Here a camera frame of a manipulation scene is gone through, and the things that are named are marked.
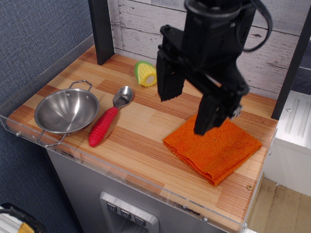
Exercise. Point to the dark shelf post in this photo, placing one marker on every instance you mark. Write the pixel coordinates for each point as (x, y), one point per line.
(101, 27)
(293, 68)

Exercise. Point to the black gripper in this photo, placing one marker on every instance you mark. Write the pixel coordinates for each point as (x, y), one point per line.
(205, 53)

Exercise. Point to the steel bowl with handles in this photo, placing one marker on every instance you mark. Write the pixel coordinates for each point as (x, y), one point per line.
(66, 111)

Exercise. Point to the silver dispenser button panel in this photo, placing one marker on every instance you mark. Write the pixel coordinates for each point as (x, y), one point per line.
(124, 217)

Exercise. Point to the toy corn cob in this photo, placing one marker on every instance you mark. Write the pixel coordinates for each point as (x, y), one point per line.
(145, 73)

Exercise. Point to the dark left shelf post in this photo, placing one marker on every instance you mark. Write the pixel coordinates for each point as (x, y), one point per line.
(101, 27)

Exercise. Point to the orange cloth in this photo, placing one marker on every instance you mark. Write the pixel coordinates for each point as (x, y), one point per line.
(215, 155)

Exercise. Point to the clear acrylic table guard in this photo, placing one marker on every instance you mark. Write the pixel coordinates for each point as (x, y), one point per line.
(26, 63)

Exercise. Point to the white cabinet at right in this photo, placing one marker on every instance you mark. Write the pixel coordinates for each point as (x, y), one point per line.
(288, 162)

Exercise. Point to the dark right shelf post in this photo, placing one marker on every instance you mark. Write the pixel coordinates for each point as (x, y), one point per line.
(293, 68)

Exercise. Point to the black and yellow object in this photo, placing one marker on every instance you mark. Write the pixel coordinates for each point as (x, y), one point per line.
(15, 220)

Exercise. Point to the grey toy fridge cabinet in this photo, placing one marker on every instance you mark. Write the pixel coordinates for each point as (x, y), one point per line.
(83, 183)

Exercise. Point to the red handled metal spoon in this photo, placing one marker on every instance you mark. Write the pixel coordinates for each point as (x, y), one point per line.
(122, 98)

